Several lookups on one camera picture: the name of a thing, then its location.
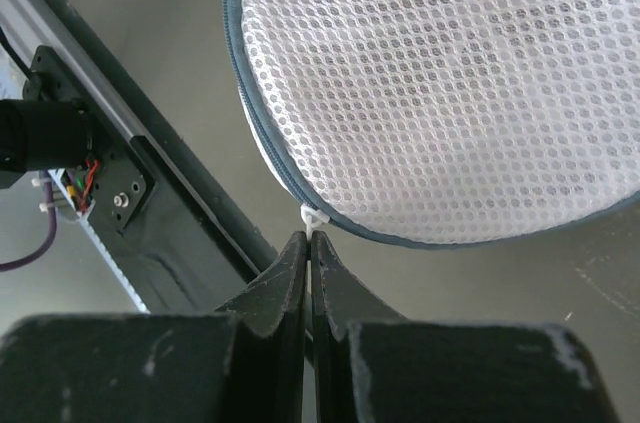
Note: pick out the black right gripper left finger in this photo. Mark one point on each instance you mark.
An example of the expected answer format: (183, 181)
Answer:
(242, 362)

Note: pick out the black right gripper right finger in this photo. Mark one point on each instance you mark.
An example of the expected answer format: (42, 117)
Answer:
(374, 365)

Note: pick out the white mesh laundry bag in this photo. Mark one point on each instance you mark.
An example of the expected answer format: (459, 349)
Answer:
(443, 122)

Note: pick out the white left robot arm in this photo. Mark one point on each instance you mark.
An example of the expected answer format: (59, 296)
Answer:
(42, 135)

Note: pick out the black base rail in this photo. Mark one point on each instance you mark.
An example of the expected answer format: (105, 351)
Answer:
(154, 78)

